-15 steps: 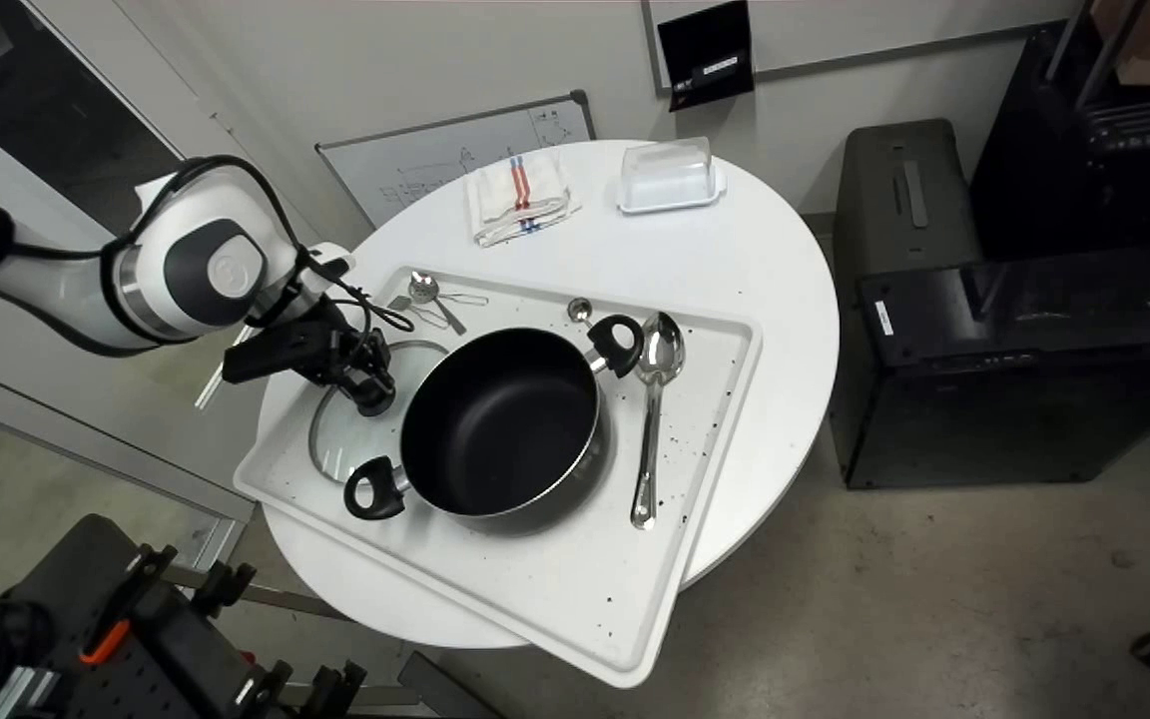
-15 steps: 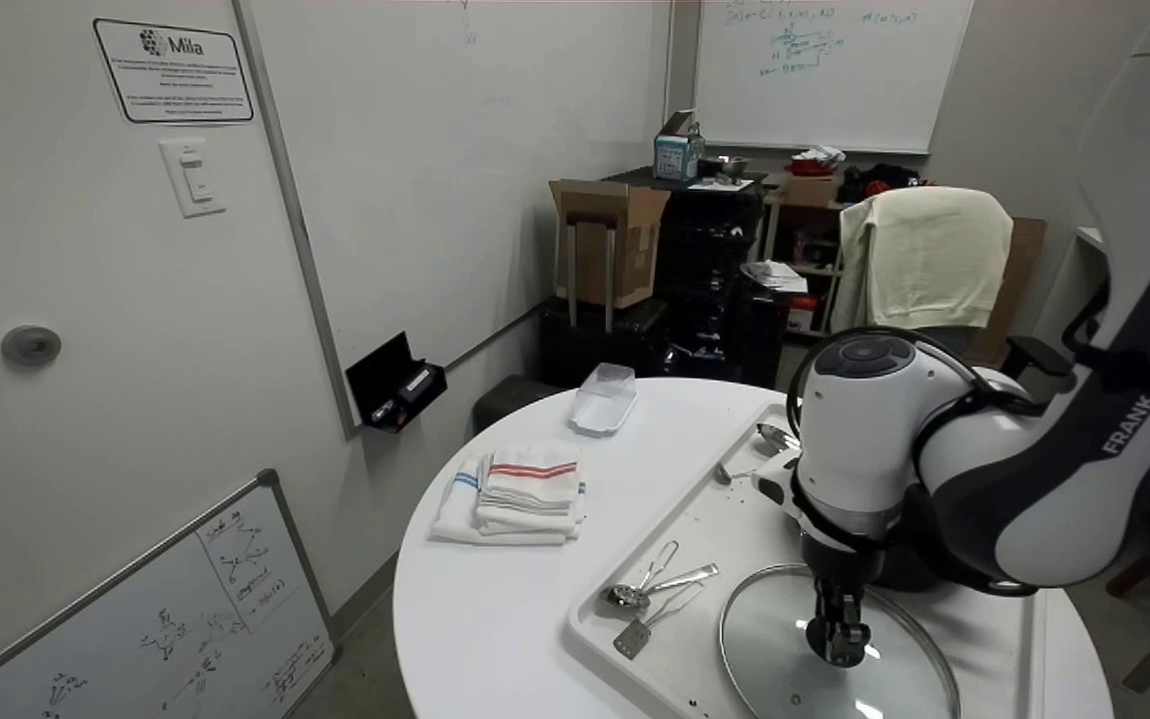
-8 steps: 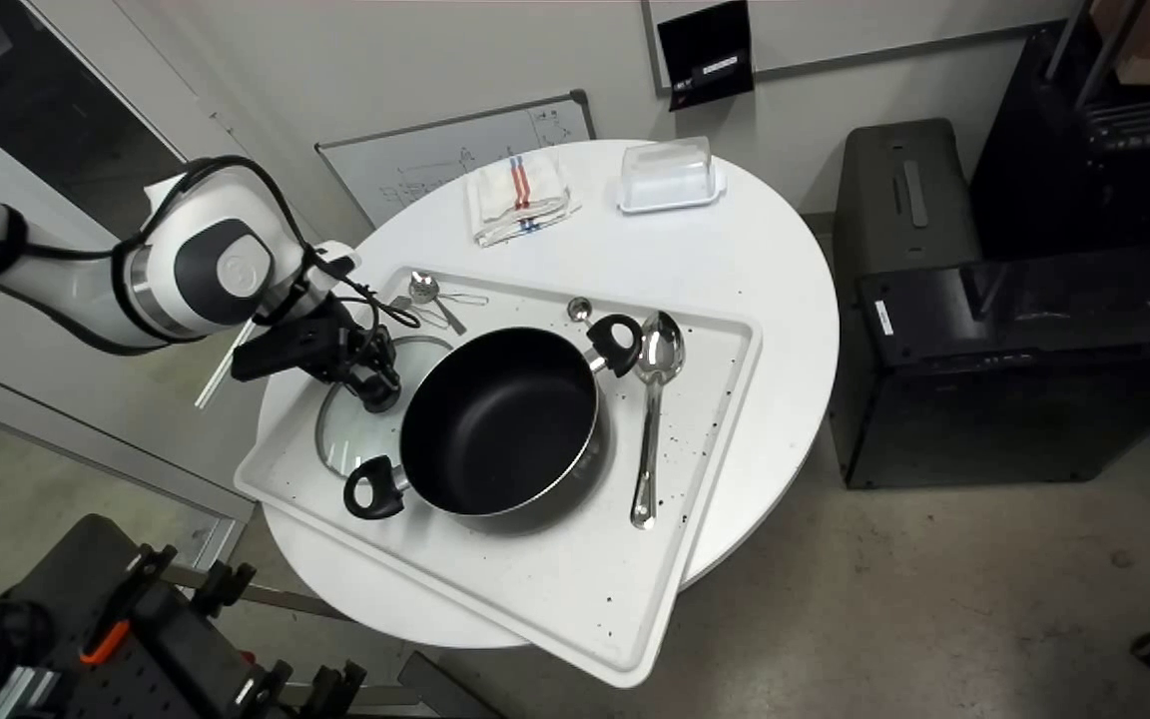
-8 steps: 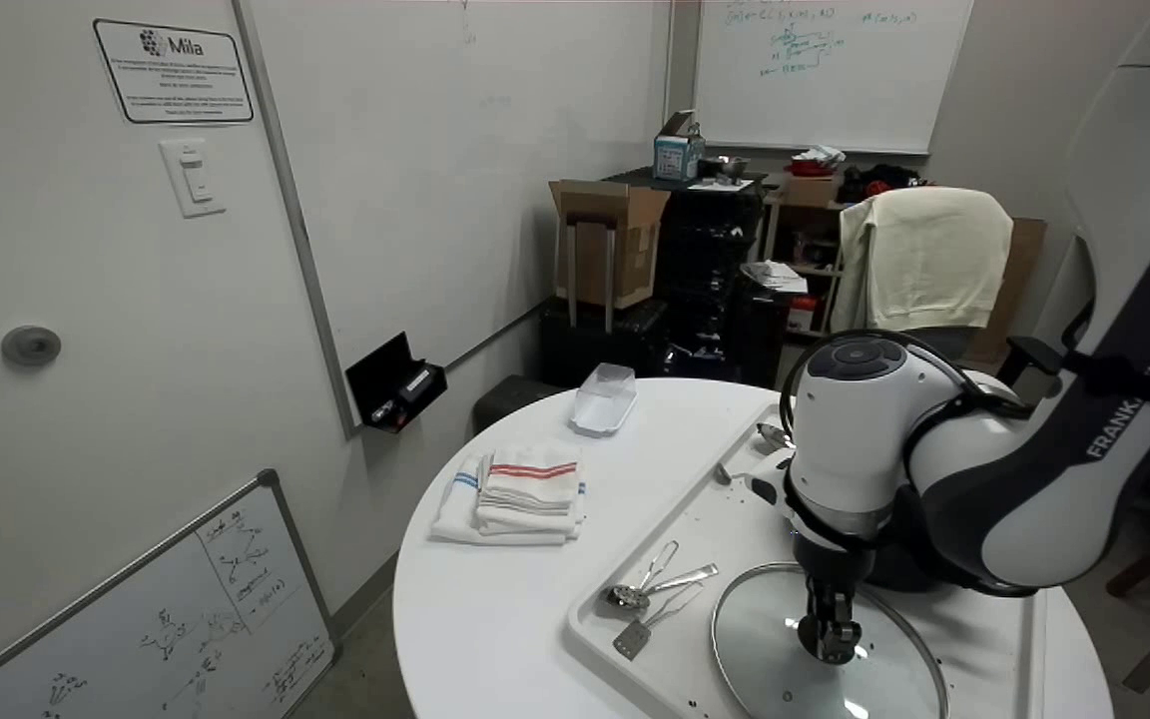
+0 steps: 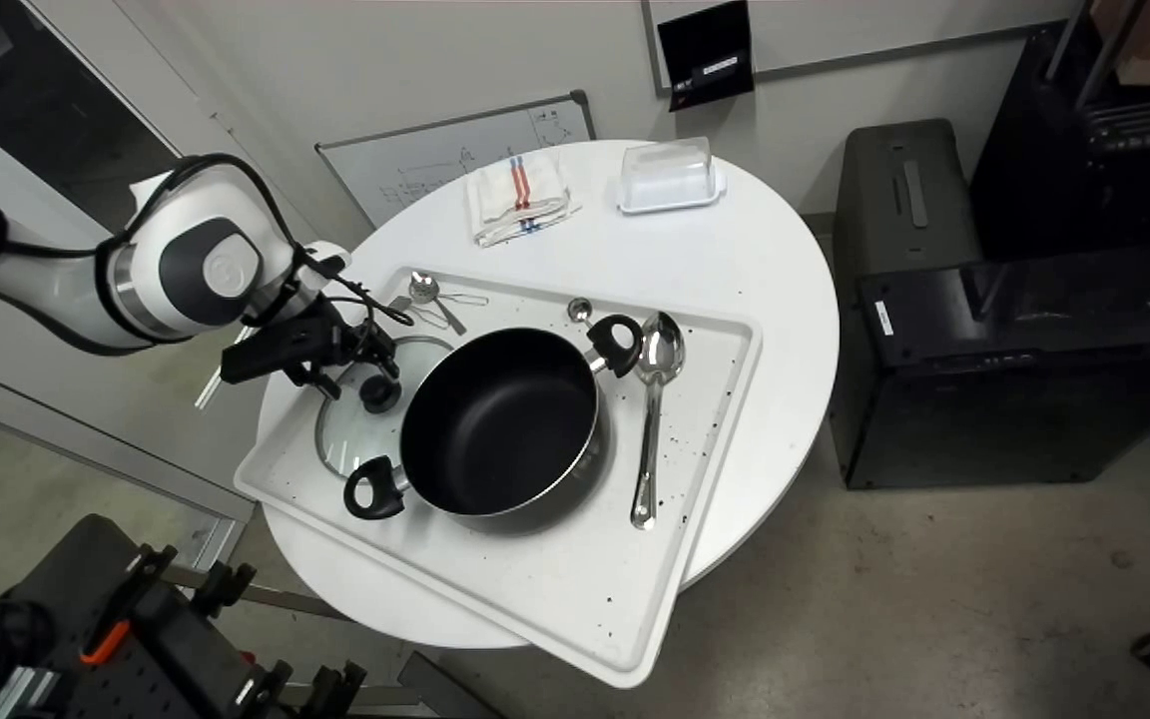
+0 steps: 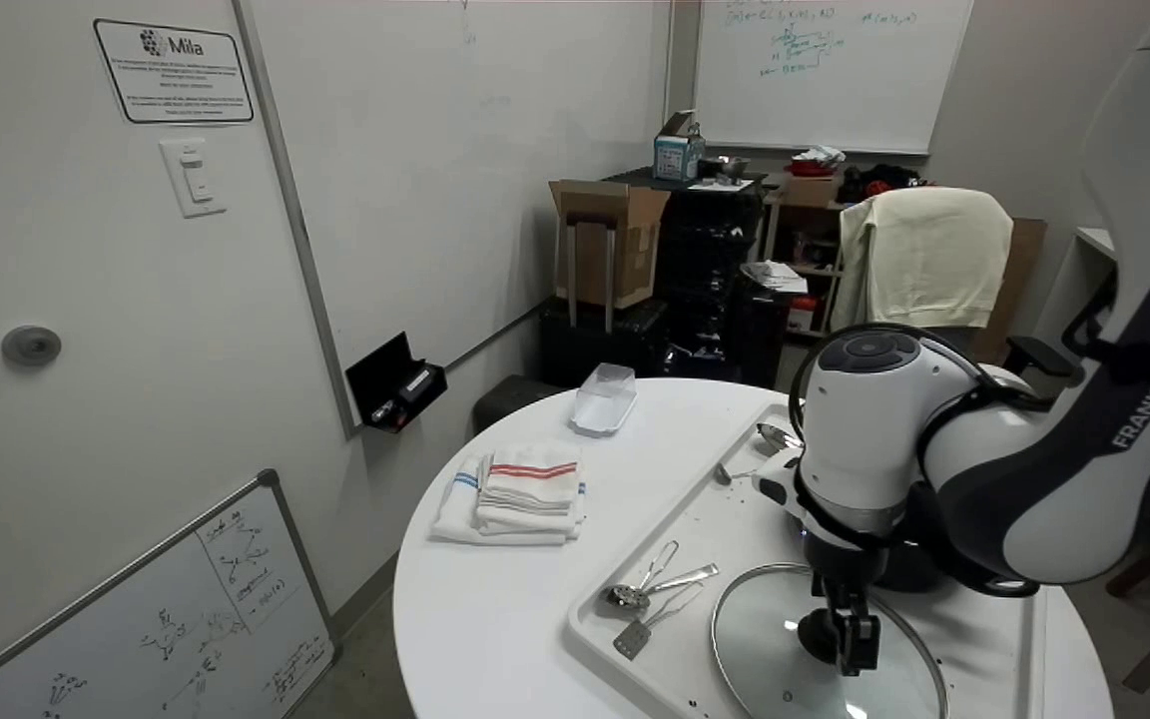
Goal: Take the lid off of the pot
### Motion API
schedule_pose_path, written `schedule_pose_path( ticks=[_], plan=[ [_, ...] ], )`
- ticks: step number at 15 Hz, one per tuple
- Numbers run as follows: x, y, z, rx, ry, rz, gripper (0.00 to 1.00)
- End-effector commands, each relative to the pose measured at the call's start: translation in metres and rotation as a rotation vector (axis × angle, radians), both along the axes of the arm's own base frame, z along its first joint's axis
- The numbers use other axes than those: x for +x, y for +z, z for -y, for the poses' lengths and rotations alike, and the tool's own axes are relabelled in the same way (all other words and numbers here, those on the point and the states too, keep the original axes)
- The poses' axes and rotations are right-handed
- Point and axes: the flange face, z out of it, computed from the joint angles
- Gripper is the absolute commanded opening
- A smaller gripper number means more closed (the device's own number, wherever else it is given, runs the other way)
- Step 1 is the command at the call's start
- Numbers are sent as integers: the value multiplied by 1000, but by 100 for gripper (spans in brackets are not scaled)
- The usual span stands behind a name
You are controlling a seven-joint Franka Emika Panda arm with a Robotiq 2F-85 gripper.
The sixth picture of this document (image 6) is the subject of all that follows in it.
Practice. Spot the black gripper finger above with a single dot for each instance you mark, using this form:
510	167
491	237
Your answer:
869	639
835	635

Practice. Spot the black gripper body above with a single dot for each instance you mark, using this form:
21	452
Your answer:
843	576

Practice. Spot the glass pot lid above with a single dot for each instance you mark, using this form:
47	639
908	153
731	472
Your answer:
762	652

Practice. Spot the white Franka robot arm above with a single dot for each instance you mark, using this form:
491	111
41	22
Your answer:
879	424

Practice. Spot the white plastic tray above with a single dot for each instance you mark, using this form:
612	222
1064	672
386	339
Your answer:
736	533

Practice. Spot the small round metal spoon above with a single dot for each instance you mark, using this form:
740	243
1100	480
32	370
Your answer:
724	472

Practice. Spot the large metal spoon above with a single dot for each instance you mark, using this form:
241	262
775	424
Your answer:
768	434

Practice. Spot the black office chair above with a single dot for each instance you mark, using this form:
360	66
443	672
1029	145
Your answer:
1041	358

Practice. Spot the clear plastic container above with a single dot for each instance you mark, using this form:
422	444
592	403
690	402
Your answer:
602	402

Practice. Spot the black shelf rack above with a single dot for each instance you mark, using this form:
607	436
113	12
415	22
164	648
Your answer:
710	281

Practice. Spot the cream fabric cover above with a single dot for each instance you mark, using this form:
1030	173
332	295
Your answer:
927	262

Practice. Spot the black storage unit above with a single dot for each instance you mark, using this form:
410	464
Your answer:
602	343

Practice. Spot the cardboard box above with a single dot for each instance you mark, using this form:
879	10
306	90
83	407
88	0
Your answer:
607	239

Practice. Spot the blue tissue box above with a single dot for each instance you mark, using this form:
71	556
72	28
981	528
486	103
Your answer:
678	162

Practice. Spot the whiteboard with green writing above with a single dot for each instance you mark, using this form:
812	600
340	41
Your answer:
839	79

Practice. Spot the black eraser holder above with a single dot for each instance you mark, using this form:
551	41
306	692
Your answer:
380	380

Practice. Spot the small leaning whiteboard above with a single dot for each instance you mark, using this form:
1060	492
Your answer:
176	625

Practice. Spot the large wall whiteboard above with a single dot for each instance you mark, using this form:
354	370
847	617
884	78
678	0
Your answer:
469	162

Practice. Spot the white light switch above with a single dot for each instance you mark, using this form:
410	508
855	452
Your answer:
192	182

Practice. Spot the white wall sign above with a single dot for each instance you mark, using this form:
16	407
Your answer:
176	74

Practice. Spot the round grey wall knob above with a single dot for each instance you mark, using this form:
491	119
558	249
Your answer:
31	343

